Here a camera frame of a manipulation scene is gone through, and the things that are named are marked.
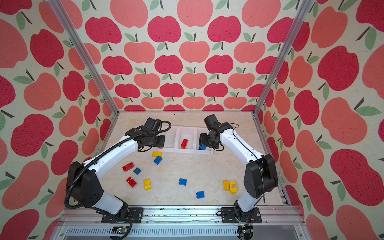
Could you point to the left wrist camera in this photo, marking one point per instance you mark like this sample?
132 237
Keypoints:
152 124

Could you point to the yellow square brick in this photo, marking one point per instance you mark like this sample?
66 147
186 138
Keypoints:
226 185

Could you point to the small blue brick left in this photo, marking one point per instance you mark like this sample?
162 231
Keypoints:
137 171

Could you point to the left aluminium corner post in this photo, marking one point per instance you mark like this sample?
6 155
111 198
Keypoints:
71 31

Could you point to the yellow curved brick upper left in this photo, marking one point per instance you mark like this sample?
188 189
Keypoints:
157 154

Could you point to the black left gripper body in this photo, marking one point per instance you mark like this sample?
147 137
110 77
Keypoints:
158 141

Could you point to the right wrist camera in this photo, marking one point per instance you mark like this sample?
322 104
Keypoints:
211 121

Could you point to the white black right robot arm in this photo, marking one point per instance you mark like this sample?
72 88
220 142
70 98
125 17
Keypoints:
260 170

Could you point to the aluminium front rail frame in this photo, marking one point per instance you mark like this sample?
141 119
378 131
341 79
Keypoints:
184 223

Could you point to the white bin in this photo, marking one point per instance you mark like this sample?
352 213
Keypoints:
170 140
196 150
185 133

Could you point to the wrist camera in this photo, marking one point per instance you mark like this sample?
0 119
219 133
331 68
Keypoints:
152 124
211 121

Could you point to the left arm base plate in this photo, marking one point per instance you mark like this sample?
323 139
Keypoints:
133 214

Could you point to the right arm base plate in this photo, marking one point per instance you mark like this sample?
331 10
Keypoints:
237 216

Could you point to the yellow curved brick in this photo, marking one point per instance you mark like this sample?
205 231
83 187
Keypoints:
147 184
157 154

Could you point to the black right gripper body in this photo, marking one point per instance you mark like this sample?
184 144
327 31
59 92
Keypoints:
205 139

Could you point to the yellow curved brick lower left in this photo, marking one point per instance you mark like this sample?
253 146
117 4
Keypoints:
147 184

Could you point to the aluminium corner post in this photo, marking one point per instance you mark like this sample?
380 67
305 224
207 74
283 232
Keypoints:
71 31
301 15

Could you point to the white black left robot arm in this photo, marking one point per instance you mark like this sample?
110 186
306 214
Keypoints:
83 182

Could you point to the red brick under left arm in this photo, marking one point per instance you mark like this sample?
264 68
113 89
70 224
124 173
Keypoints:
128 167

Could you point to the right aluminium corner post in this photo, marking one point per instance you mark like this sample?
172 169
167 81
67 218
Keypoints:
301 15

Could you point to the yellow round printed brick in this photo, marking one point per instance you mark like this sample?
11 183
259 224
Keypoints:
233 187

